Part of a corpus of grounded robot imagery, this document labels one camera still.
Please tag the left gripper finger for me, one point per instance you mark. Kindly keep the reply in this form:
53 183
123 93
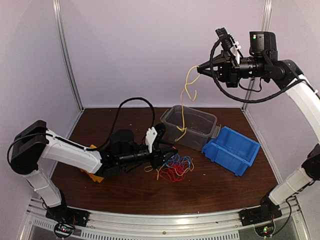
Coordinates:
166 145
171 153

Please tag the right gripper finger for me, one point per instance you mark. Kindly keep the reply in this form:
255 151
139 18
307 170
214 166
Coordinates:
210 74
215 61

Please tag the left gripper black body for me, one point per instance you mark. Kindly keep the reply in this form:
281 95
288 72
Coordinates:
156 158

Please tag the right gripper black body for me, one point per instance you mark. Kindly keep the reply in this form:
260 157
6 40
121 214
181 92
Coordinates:
232 71

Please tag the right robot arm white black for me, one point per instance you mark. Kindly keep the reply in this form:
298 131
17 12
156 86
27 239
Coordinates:
289 120

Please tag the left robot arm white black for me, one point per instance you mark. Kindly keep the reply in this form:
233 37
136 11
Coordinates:
38 142

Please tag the clear grey plastic container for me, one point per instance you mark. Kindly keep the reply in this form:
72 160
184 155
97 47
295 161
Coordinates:
190 127

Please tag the blue plastic bin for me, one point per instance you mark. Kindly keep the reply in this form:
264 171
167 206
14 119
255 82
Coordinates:
232 150

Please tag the yellow plastic bin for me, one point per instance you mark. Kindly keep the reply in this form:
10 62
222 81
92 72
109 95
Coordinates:
95 178

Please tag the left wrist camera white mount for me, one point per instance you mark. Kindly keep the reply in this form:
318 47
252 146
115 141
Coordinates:
153 136

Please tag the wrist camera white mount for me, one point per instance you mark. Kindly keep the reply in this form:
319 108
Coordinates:
229 44
153 136

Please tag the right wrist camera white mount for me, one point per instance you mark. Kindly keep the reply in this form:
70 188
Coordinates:
229 44

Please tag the right aluminium corner post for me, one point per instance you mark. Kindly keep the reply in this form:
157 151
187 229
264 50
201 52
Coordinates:
261 43

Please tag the aluminium corner post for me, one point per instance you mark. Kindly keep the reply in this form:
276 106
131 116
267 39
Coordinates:
261 43
65 53

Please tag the aluminium front rail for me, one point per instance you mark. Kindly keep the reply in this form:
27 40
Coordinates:
101 225

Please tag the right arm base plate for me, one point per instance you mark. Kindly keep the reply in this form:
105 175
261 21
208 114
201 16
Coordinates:
258 215

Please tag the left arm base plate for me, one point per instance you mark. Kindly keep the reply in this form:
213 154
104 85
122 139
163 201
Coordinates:
68 215

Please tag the left aluminium corner post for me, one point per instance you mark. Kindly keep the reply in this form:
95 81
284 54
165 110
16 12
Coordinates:
65 53

